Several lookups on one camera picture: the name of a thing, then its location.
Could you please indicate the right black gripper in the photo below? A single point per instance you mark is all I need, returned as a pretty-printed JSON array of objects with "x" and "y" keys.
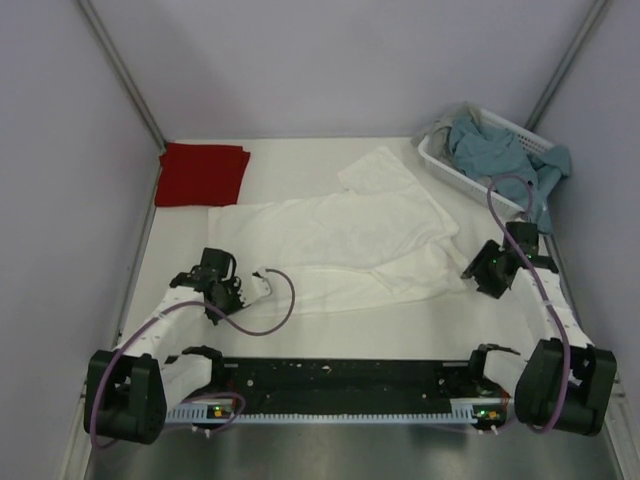
[{"x": 477, "y": 269}]

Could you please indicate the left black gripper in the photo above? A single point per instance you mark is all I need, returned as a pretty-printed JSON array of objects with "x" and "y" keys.
[{"x": 236, "y": 287}]

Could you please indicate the white floral print t-shirt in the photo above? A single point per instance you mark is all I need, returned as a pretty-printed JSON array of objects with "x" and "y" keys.
[{"x": 383, "y": 240}]

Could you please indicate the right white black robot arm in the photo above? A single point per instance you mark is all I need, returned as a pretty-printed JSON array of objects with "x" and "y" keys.
[{"x": 565, "y": 381}]

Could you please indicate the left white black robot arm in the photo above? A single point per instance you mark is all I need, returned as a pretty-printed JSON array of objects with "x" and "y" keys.
[{"x": 131, "y": 388}]

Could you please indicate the white plastic laundry basket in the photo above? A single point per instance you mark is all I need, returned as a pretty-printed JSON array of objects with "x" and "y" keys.
[{"x": 442, "y": 168}]

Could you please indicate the folded red t-shirt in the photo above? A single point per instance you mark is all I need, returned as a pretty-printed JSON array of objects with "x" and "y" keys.
[{"x": 200, "y": 175}]

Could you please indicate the light blue t-shirt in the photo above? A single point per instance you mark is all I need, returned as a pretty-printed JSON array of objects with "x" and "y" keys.
[{"x": 484, "y": 152}]

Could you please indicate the grey crumpled t-shirt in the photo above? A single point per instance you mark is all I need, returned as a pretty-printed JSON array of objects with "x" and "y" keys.
[{"x": 437, "y": 131}]

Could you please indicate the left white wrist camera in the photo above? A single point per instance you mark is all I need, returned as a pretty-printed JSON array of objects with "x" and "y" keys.
[{"x": 255, "y": 287}]

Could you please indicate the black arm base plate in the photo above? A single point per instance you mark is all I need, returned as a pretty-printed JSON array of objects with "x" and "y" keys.
[{"x": 348, "y": 386}]

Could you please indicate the slotted grey cable duct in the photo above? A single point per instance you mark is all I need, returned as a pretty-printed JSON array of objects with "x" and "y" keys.
[{"x": 457, "y": 413}]

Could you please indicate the right aluminium frame post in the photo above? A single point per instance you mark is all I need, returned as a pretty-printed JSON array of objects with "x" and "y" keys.
[{"x": 593, "y": 19}]

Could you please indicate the aluminium frame post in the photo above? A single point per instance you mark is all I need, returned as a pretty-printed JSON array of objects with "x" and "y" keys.
[
  {"x": 593, "y": 19},
  {"x": 120, "y": 69}
]

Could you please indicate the left aluminium frame post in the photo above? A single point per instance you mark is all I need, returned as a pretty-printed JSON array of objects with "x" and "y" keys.
[{"x": 120, "y": 69}]

